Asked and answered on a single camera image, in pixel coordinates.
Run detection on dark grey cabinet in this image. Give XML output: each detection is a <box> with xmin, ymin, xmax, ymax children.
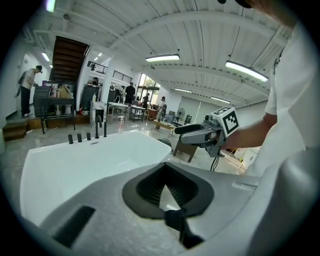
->
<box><xmin>33</xmin><ymin>85</ymin><xmax>51</xmax><ymax>118</ymax></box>

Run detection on white table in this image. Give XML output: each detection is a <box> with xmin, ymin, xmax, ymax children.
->
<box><xmin>107</xmin><ymin>101</ymin><xmax>129</xmax><ymax>124</ymax></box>

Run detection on wooden steps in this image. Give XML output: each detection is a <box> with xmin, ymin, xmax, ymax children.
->
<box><xmin>1</xmin><ymin>119</ymin><xmax>29</xmax><ymax>142</ymax></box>

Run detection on low wooden table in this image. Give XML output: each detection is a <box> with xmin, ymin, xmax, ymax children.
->
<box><xmin>153</xmin><ymin>119</ymin><xmax>176</xmax><ymax>138</ymax></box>

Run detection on black bathtub faucet spout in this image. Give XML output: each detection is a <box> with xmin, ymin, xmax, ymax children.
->
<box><xmin>94</xmin><ymin>114</ymin><xmax>103</xmax><ymax>140</ymax></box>

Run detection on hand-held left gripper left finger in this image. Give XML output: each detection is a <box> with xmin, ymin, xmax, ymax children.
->
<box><xmin>39</xmin><ymin>161</ymin><xmax>181</xmax><ymax>251</ymax></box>

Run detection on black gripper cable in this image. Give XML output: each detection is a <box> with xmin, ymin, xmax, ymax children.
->
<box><xmin>210</xmin><ymin>149</ymin><xmax>225</xmax><ymax>172</ymax></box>

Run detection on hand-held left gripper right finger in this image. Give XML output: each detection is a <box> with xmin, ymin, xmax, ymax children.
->
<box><xmin>164</xmin><ymin>161</ymin><xmax>261</xmax><ymax>241</ymax></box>

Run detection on marble patterned block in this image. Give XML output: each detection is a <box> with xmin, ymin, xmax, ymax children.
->
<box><xmin>90</xmin><ymin>100</ymin><xmax>108</xmax><ymax>127</ymax></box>

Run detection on person's right forearm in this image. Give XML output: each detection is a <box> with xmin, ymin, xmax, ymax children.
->
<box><xmin>220</xmin><ymin>112</ymin><xmax>278</xmax><ymax>151</ymax></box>

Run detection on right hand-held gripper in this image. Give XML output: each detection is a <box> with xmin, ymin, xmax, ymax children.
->
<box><xmin>174</xmin><ymin>106</ymin><xmax>240</xmax><ymax>159</ymax></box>

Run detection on black metal table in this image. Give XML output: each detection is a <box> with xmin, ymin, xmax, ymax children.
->
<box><xmin>39</xmin><ymin>97</ymin><xmax>76</xmax><ymax>135</ymax></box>

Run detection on brown wooden staircase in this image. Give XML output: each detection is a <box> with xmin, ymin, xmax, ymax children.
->
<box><xmin>49</xmin><ymin>35</ymin><xmax>91</xmax><ymax>84</ymax></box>

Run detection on person's white shirt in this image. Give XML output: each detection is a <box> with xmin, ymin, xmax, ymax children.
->
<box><xmin>244</xmin><ymin>22</ymin><xmax>320</xmax><ymax>177</ymax></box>

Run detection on brown wooden crate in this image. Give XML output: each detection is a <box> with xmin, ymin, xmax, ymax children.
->
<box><xmin>172</xmin><ymin>135</ymin><xmax>199</xmax><ymax>164</ymax></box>

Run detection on white bathtub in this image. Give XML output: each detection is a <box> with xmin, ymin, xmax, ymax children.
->
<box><xmin>19</xmin><ymin>129</ymin><xmax>173</xmax><ymax>227</ymax></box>

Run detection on standing fan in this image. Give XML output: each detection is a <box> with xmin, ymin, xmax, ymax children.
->
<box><xmin>176</xmin><ymin>107</ymin><xmax>186</xmax><ymax>126</ymax></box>

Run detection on cardboard box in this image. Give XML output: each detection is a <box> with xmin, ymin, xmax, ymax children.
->
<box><xmin>57</xmin><ymin>84</ymin><xmax>72</xmax><ymax>99</ymax></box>

